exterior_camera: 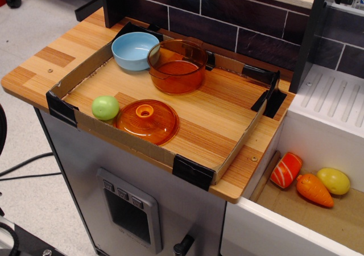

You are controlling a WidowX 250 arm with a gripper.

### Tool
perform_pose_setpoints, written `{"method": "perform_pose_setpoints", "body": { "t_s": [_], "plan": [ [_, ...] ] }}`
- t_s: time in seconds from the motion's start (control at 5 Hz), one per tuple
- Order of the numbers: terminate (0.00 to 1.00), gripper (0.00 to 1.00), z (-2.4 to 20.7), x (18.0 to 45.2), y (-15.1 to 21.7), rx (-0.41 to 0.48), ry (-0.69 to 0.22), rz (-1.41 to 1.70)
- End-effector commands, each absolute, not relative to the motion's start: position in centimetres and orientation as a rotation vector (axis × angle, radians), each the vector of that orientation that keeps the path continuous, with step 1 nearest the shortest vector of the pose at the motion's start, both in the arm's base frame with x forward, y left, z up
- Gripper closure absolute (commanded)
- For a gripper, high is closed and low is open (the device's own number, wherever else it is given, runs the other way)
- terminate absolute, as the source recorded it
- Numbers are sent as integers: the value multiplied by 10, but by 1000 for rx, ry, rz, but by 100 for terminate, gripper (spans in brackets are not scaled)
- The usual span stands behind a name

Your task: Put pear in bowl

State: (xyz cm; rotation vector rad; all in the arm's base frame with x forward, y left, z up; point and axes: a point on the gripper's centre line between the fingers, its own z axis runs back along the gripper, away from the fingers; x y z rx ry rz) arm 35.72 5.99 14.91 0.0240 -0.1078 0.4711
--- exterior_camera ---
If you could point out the green toy pear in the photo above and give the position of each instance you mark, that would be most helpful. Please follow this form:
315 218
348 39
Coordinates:
105 107

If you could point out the light blue plastic bowl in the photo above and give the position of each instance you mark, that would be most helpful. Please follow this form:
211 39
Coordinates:
131 50

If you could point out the orange transparent pot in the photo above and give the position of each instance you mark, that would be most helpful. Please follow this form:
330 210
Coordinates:
177 66

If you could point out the wooden toy kitchen counter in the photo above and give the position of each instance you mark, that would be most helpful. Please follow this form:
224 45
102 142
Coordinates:
81 154

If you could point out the orange transparent pot lid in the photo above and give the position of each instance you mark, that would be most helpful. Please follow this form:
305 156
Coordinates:
151 120

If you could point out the orange salmon sushi toy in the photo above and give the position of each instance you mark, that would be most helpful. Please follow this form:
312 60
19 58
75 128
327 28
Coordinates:
286 170

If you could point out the grey toy oven panel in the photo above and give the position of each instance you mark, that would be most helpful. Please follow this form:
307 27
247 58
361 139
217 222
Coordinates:
134 212

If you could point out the orange toy carrot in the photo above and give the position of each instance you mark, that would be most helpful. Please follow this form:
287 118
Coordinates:
311 187

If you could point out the yellow toy lemon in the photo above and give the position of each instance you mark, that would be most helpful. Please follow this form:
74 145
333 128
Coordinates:
335 181

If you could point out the black oven knob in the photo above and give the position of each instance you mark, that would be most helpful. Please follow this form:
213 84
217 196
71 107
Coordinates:
182 248

